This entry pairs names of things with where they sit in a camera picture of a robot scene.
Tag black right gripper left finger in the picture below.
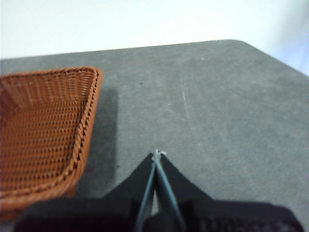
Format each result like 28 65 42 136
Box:
103 152 157 232

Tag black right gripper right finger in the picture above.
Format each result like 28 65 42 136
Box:
156 153 213 232

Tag brown wicker basket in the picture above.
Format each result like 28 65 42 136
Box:
0 67 103 219

